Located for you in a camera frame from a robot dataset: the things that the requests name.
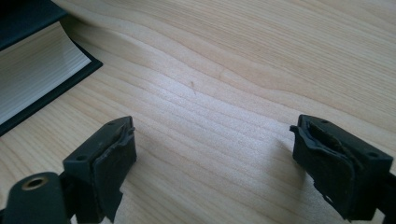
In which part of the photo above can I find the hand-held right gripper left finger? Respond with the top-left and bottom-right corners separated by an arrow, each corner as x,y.
62,115 -> 138,223

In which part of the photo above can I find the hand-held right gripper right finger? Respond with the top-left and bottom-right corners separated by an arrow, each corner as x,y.
289,114 -> 395,222

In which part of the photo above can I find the black hardcover book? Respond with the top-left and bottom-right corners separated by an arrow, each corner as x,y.
0,0 -> 105,138

